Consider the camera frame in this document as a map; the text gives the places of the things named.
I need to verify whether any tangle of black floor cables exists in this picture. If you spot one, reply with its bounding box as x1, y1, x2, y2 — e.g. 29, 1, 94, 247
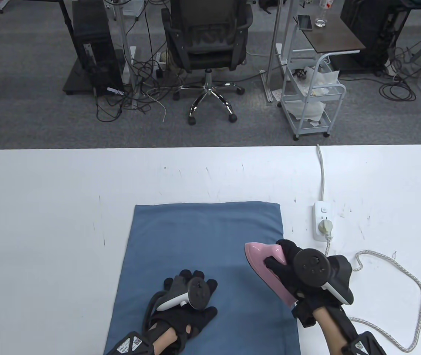
94, 55, 170, 122

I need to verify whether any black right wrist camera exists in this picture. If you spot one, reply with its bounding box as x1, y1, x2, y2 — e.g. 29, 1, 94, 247
340, 331, 387, 355

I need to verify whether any thin white floor cable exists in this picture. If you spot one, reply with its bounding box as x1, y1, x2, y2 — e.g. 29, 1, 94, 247
146, 89, 167, 122

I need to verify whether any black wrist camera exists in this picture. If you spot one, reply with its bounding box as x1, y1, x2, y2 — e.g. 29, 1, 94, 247
107, 332, 155, 355
340, 331, 387, 355

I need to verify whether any black computer tower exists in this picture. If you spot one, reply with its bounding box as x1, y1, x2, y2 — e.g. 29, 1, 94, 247
71, 0, 125, 97
340, 0, 412, 72

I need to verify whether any white plastic bag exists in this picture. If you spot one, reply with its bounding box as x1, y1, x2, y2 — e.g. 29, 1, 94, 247
294, 67, 340, 122

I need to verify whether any black white right controller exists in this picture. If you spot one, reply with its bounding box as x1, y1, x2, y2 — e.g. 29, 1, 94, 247
293, 248, 354, 305

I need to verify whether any white metal frame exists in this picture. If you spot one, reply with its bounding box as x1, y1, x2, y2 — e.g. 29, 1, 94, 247
114, 0, 296, 108

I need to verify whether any clear water bottle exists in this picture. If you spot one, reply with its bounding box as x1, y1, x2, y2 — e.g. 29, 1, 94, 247
315, 0, 329, 27

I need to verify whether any white rolling cart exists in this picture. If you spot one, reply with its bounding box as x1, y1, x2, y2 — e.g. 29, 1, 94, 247
280, 54, 346, 141

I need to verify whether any brown side table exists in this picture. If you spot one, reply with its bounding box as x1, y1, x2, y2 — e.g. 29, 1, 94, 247
294, 14, 366, 54

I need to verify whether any white braided iron cord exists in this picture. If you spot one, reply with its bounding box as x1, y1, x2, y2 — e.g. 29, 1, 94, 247
318, 219, 421, 352

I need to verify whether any person's right hand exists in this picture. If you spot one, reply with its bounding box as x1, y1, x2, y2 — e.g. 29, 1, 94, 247
264, 239, 346, 328

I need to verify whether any pink electric iron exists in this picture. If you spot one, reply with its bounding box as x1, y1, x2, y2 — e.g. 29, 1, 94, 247
245, 242, 298, 307

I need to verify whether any black white controller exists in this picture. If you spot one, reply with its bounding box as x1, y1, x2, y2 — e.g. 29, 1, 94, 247
293, 248, 354, 305
143, 275, 213, 322

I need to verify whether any person's left forearm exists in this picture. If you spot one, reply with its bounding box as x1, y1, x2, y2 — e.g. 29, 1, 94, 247
148, 329, 179, 355

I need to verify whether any black mesh office chair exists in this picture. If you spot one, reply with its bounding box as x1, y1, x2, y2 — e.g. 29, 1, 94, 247
161, 0, 253, 125

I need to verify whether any black white left controller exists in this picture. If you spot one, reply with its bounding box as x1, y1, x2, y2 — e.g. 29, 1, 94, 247
143, 275, 213, 322

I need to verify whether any blue pillowcase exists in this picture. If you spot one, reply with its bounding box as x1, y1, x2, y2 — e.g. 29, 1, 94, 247
103, 201, 300, 355

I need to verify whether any white table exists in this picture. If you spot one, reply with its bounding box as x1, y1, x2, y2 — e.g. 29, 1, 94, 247
0, 144, 421, 355

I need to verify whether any white power strip cable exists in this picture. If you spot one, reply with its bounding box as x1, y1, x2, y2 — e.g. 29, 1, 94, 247
316, 144, 326, 203

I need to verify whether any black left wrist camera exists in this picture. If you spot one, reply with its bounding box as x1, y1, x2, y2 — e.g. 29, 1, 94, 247
107, 332, 155, 355

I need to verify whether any coiled black cable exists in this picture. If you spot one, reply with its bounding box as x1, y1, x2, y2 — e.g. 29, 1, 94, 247
379, 80, 417, 102

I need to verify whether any person's left hand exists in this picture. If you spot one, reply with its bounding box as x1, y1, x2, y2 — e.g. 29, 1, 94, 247
145, 270, 218, 355

